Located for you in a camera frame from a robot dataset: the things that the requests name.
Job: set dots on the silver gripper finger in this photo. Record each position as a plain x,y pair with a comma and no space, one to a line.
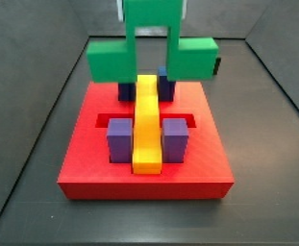
119,10
185,6

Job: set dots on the green stepped block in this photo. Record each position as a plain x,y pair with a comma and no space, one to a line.
191,55

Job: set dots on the black angled fixture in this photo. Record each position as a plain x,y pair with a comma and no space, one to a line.
217,65

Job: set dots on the red base board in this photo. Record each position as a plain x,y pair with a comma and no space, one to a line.
90,177

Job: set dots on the dark blue block right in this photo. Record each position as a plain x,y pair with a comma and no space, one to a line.
166,86

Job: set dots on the dark blue block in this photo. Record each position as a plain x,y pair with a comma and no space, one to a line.
166,86
126,92

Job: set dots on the dark blue block left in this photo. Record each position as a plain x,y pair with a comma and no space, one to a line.
126,92

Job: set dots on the purple block left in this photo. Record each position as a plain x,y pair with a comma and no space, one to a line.
119,136

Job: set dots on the purple block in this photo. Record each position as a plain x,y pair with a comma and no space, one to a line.
174,139
119,136

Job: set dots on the purple block right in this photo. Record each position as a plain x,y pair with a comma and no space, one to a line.
174,139

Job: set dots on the yellow long bar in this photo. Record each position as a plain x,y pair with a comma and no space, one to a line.
147,148

